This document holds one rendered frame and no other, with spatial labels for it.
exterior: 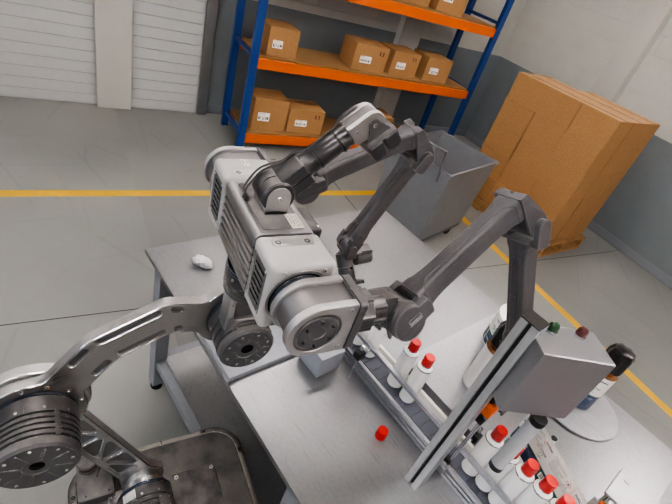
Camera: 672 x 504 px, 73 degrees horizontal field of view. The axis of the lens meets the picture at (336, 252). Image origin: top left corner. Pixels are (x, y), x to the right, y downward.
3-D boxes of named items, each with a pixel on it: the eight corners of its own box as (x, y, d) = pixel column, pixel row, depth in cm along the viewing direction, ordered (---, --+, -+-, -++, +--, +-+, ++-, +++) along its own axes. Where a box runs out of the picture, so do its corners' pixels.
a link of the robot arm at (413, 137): (417, 108, 131) (437, 125, 125) (418, 146, 142) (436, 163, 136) (277, 167, 124) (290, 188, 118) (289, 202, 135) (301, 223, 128)
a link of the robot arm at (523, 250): (498, 211, 105) (537, 224, 97) (515, 204, 108) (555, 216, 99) (493, 356, 124) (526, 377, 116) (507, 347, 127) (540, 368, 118)
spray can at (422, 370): (416, 400, 146) (442, 360, 135) (406, 407, 143) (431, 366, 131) (406, 388, 149) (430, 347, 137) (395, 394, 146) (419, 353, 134)
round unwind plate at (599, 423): (628, 418, 167) (631, 416, 166) (595, 458, 148) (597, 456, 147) (557, 358, 184) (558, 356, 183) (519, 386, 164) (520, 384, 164)
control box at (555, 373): (564, 419, 101) (617, 366, 91) (497, 411, 98) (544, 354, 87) (545, 382, 109) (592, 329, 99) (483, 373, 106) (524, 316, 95)
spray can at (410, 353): (404, 385, 150) (428, 344, 138) (393, 391, 147) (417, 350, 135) (394, 373, 153) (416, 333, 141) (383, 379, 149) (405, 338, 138)
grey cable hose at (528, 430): (504, 468, 112) (550, 421, 100) (497, 476, 110) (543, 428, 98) (493, 456, 114) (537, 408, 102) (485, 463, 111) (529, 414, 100)
